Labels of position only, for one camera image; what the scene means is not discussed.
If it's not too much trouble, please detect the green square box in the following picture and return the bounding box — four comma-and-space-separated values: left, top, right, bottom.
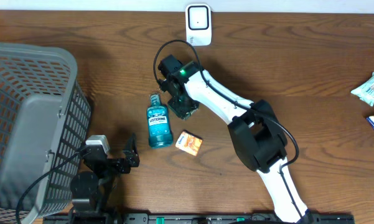
169, 105, 199, 120

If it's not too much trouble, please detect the teal mouthwash bottle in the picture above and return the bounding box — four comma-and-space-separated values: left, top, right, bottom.
146, 93, 173, 149

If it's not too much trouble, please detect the orange small packet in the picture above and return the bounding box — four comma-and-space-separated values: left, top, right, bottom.
175, 131, 203, 156

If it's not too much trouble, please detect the light blue wipes pack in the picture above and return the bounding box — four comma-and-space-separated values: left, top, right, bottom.
351, 72, 374, 106

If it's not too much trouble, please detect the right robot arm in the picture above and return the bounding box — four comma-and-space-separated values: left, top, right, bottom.
153, 55, 307, 223

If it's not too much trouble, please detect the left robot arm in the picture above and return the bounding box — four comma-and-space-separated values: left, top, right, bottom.
68, 134, 140, 223

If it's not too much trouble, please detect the white barcode scanner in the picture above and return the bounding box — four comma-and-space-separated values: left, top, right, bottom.
185, 4, 212, 46

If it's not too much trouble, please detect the grey plastic basket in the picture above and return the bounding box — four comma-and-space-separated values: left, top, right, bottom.
0, 43, 91, 223

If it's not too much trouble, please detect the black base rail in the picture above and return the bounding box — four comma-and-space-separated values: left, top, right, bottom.
42, 213, 355, 224

